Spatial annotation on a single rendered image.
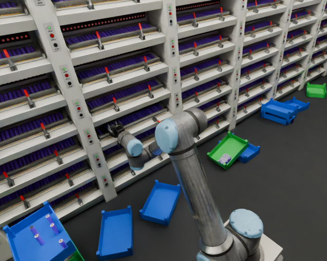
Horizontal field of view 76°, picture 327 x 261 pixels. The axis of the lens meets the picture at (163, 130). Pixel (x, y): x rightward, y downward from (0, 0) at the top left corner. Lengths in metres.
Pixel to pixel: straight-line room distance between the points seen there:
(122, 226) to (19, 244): 0.61
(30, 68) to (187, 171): 0.87
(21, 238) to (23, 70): 0.79
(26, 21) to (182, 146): 0.87
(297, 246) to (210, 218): 0.76
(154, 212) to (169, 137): 0.94
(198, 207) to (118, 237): 0.79
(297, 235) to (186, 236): 0.66
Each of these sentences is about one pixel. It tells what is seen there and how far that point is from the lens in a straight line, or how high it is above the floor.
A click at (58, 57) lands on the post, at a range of 1.22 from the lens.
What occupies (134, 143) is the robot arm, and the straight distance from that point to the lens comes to 1.20.
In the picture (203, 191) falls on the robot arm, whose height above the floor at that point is 0.64.
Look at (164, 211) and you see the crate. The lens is 1.59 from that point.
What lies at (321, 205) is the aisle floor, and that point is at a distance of 1.82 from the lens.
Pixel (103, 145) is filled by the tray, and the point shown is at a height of 0.49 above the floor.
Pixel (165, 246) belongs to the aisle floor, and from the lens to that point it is 1.47.
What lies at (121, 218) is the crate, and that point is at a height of 0.00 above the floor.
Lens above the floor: 1.29
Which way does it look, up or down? 33 degrees down
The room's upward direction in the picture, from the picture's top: 7 degrees counter-clockwise
